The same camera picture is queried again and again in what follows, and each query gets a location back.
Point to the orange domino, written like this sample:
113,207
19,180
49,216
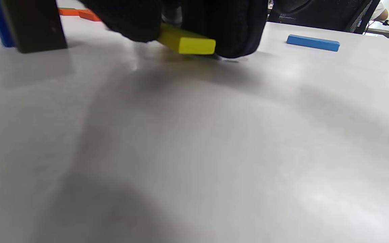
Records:
69,12
89,15

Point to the light blue domino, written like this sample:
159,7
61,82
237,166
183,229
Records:
312,43

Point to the black mesh office chair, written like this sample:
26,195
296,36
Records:
322,13

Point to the brown domino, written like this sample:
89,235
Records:
34,27

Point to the person's right hand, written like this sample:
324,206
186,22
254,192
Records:
214,23

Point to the yellow domino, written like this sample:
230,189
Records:
194,45

